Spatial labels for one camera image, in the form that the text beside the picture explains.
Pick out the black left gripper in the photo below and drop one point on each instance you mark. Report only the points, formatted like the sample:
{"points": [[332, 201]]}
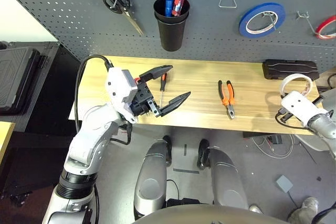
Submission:
{"points": [[143, 98]]}

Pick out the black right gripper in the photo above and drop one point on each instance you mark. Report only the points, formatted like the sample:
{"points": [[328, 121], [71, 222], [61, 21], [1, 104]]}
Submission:
{"points": [[318, 100]]}

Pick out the black and orange screwdriver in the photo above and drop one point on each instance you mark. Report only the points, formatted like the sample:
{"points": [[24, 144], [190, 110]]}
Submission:
{"points": [[163, 78]]}

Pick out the pale clear tape roll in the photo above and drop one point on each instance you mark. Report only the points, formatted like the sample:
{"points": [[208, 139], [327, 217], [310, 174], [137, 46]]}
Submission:
{"points": [[296, 76]]}

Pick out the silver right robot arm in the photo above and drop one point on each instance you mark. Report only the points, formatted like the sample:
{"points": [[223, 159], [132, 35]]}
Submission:
{"points": [[324, 127]]}

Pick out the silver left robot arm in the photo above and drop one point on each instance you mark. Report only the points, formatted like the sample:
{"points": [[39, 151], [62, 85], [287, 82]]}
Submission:
{"points": [[89, 134]]}

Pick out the grey metal pegboard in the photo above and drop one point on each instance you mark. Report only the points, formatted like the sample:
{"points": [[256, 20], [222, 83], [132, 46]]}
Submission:
{"points": [[78, 11]]}

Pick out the black plastic tool case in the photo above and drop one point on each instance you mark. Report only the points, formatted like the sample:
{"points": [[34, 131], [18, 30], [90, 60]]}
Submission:
{"points": [[288, 69]]}

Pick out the light grey rounded cover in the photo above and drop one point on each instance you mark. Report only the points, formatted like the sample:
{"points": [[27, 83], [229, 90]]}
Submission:
{"points": [[315, 144]]}

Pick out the black plastic cup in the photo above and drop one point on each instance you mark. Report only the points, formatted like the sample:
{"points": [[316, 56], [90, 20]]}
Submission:
{"points": [[161, 9], [172, 37]]}

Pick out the black left robot foot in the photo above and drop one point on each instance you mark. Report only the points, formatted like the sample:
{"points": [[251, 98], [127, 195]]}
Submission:
{"points": [[168, 145]]}

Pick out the black robot foot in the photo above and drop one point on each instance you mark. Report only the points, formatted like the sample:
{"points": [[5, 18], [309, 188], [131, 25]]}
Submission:
{"points": [[168, 145], [202, 153]]}

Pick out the short dark floor tape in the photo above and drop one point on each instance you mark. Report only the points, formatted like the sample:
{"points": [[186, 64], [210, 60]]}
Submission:
{"points": [[185, 150]]}

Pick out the black table foot bar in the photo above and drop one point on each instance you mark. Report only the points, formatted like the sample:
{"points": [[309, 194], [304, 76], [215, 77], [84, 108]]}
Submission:
{"points": [[252, 134]]}

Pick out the black right robot foot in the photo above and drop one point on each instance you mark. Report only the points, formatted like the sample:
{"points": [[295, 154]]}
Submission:
{"points": [[202, 153]]}

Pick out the red tape roll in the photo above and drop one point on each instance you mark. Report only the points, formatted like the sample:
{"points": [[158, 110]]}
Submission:
{"points": [[326, 21]]}

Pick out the long dark floor tape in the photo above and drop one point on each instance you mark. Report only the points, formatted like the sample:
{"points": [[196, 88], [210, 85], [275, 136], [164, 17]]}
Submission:
{"points": [[186, 171]]}

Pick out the silver left robot leg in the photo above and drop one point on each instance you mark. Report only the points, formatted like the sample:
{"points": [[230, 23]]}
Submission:
{"points": [[151, 176]]}

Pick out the silver robot leg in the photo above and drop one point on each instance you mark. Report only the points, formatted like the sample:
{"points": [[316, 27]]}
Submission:
{"points": [[225, 179], [151, 176]]}

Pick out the grey foot pedal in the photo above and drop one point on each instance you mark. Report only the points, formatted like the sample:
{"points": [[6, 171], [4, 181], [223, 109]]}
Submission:
{"points": [[284, 183]]}

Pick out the blue tape roll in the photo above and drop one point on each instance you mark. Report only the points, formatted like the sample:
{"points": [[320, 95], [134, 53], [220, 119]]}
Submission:
{"points": [[242, 24]]}

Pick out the beige person shoe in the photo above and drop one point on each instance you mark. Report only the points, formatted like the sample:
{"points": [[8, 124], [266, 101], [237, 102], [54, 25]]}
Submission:
{"points": [[307, 205]]}

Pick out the silver right robot leg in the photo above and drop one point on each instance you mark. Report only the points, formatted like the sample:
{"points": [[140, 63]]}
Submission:
{"points": [[225, 179]]}

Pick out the black cabinet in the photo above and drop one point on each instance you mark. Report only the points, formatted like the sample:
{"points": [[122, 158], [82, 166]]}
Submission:
{"points": [[52, 90]]}

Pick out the white person shoe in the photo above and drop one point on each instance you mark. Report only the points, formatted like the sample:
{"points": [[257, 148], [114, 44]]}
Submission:
{"points": [[255, 209]]}

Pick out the grey robot torso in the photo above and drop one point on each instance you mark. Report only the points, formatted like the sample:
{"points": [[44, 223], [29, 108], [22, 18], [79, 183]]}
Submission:
{"points": [[204, 216]]}

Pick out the large black equipment case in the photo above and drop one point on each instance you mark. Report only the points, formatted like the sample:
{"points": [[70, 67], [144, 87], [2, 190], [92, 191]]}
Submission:
{"points": [[15, 77]]}

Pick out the yellow wooden side table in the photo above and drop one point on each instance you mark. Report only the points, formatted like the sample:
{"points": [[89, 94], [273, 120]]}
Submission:
{"points": [[5, 134]]}

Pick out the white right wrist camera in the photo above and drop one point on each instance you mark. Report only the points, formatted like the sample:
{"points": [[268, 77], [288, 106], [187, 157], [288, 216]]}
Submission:
{"points": [[299, 106]]}

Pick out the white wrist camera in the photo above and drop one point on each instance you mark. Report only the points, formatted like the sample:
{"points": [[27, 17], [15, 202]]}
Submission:
{"points": [[116, 85], [299, 106]]}

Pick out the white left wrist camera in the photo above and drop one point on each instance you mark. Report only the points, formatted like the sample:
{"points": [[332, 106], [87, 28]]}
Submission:
{"points": [[116, 85]]}

